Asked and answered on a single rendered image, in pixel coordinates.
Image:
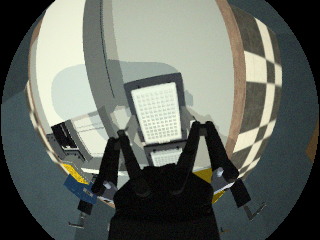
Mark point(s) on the yellow open-top bin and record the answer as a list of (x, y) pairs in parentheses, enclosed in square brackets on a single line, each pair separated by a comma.
[(206, 175)]

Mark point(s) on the blue bin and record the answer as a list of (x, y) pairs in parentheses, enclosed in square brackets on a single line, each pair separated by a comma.
[(81, 190)]

